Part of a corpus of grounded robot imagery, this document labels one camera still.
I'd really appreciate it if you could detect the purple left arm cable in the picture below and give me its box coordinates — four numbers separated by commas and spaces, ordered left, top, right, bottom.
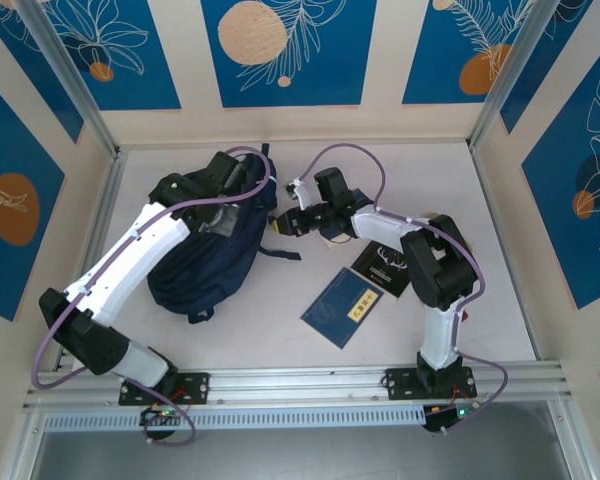
31, 144, 277, 446

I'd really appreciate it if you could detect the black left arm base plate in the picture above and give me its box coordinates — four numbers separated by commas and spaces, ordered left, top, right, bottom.
118, 370, 211, 406

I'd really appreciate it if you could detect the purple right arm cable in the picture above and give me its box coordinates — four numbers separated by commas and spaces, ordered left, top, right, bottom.
299, 143, 509, 436

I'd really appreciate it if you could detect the navy blue backpack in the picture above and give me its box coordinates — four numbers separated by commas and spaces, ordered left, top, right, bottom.
146, 143, 302, 325

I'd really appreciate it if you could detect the grey slotted cable duct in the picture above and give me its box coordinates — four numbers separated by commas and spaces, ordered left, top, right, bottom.
43, 405, 429, 432

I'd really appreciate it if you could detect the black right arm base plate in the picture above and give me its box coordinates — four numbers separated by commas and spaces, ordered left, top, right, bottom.
383, 366, 479, 401

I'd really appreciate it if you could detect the aluminium side rail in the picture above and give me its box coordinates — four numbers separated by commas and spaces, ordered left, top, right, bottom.
54, 152, 127, 374

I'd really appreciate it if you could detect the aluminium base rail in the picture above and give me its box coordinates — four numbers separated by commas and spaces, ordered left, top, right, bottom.
22, 360, 576, 412

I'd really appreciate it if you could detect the blue book with yellow label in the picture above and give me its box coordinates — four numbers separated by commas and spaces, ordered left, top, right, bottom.
299, 267, 385, 350

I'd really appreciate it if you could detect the black book with antler print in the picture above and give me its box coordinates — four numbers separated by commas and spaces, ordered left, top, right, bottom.
350, 241, 412, 301

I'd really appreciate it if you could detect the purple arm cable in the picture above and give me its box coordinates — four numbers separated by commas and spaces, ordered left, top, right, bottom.
31, 144, 277, 446
299, 143, 509, 436

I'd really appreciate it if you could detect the aluminium frame post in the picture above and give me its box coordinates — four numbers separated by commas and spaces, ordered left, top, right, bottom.
13, 0, 121, 160
467, 0, 544, 154

